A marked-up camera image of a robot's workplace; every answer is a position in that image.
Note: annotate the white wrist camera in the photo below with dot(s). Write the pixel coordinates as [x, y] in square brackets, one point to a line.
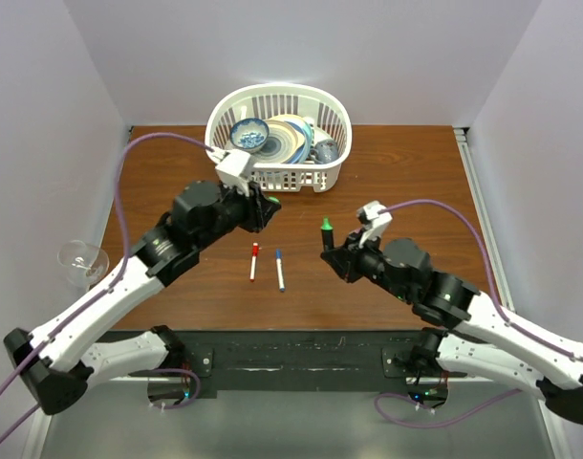
[233, 168]
[374, 218]

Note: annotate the blue white porcelain bowl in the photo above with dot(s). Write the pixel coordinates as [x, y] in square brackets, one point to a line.
[249, 134]

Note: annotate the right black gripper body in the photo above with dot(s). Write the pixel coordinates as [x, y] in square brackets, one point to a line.
[365, 260]

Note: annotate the aluminium frame rail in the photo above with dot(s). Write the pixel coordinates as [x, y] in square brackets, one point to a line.
[503, 291]

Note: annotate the clear wine glass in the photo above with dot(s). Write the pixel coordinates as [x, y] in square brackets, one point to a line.
[83, 264]

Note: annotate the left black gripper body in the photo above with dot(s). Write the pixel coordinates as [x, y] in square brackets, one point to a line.
[245, 211]

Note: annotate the grey patterned mug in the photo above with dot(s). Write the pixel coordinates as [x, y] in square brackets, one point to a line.
[324, 152]

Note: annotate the beige swirl plate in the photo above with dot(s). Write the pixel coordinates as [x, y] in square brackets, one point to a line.
[281, 144]

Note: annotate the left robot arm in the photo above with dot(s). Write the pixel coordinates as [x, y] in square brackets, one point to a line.
[63, 358]

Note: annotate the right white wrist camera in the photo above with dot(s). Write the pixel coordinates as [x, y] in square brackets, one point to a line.
[374, 218]

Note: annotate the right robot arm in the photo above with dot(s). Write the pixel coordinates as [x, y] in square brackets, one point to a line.
[465, 333]

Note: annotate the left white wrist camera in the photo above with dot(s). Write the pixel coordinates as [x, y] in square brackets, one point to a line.
[233, 168]

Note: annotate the white red marker pen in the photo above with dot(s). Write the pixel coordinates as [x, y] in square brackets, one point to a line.
[252, 272]

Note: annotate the blue rimmed plate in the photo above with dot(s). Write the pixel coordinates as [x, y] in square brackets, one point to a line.
[302, 153]

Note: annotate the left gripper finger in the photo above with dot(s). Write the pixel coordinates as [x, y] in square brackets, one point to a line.
[265, 213]
[265, 193]

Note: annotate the white plastic dish basket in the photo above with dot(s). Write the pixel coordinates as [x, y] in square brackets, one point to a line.
[274, 101]

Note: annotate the white blue marker pen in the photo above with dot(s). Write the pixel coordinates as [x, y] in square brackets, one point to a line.
[280, 275]

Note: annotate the black green highlighter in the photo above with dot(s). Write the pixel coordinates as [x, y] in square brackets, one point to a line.
[327, 234]

